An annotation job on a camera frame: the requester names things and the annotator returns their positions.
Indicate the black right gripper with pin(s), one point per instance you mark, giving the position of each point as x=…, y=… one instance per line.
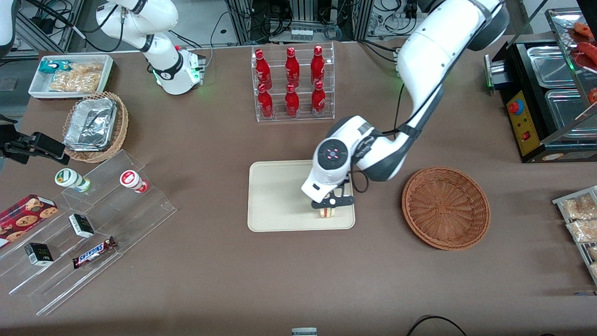
x=17, y=146

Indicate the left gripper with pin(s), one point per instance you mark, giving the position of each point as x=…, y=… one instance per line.
x=346, y=181

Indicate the triangle sandwich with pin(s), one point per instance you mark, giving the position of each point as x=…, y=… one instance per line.
x=328, y=213

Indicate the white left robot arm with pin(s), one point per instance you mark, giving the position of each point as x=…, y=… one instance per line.
x=429, y=56

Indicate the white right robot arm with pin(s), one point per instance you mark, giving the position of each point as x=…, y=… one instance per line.
x=163, y=65

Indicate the beige rectangular tray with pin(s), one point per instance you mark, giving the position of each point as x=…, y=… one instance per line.
x=280, y=200

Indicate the small wicker basket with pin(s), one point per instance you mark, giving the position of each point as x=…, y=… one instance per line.
x=121, y=126

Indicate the brown round wicker basket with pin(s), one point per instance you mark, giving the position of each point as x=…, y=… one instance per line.
x=445, y=207

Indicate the grey snack display tray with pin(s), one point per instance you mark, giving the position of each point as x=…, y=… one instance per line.
x=559, y=201

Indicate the green lidded yogurt cup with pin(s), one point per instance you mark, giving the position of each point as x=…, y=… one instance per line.
x=70, y=178

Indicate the stack of foil containers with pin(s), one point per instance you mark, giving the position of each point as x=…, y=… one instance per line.
x=91, y=123

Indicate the white plastic snack bin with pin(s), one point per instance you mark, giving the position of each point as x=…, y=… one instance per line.
x=37, y=86

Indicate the red cookie box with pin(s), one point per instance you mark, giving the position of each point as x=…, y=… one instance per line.
x=25, y=217

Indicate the bag of beige crackers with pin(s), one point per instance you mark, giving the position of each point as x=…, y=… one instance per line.
x=79, y=78

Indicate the teal snack packet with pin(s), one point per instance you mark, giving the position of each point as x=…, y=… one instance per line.
x=52, y=66

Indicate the small black carton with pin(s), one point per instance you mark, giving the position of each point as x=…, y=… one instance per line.
x=38, y=254
x=81, y=225

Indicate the red lidded yogurt cup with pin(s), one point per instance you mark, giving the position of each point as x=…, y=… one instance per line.
x=132, y=180

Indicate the clear acrylic bottle rack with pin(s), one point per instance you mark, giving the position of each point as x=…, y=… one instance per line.
x=280, y=116

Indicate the red cola bottle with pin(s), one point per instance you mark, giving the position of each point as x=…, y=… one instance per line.
x=292, y=101
x=318, y=99
x=265, y=103
x=318, y=65
x=292, y=67
x=262, y=70

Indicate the snickers chocolate bar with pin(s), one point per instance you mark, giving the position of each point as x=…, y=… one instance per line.
x=93, y=252

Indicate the clear acrylic stepped display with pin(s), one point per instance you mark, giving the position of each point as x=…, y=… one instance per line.
x=140, y=219

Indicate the small grey white device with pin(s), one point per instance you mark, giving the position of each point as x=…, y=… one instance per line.
x=304, y=332

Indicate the aluminium equipment rack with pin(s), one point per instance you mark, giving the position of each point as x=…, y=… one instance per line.
x=305, y=18

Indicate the black food warmer yellow panel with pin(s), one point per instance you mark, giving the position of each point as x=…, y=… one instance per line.
x=515, y=65

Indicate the clear bag of snacks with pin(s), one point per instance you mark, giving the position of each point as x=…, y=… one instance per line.
x=584, y=231
x=580, y=207

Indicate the steel warmer pan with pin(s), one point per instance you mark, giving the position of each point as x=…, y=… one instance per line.
x=550, y=65
x=566, y=112

